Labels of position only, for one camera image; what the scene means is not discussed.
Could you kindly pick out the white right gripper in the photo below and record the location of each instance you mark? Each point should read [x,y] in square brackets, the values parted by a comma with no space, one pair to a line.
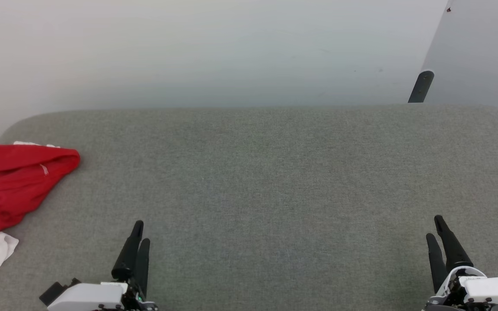
[495,289]

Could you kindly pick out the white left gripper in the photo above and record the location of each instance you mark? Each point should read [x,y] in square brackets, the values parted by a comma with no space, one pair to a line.
[89,296]

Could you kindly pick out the red and white shirt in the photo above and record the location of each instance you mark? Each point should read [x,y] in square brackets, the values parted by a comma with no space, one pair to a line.
[11,185]

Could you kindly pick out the grey fabric sofa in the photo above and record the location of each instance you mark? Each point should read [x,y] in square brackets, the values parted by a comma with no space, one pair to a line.
[249,194]

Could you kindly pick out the light grey flat panel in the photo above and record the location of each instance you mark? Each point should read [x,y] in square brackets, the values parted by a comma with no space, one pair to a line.
[482,56]

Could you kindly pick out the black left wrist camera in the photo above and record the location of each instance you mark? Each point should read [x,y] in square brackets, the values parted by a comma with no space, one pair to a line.
[52,292]

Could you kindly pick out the dark grey round post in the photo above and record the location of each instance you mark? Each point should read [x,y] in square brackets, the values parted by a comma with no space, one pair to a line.
[421,86]

